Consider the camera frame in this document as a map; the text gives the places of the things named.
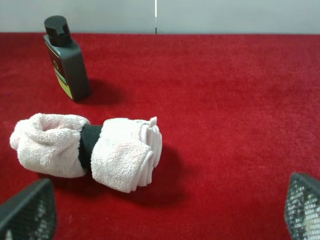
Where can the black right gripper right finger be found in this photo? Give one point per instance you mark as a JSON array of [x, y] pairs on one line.
[[302, 207]]

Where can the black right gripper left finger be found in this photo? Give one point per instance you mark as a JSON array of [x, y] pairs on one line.
[[30, 214]]

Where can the red velvet tablecloth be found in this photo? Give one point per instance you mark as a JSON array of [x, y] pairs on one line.
[[238, 115]]

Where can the black elastic band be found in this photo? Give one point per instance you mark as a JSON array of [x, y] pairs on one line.
[[89, 136]]

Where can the rolled pink towel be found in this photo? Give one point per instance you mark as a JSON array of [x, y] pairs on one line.
[[123, 158]]

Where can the black pump soap bottle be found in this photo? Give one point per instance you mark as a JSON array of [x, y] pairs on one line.
[[67, 58]]

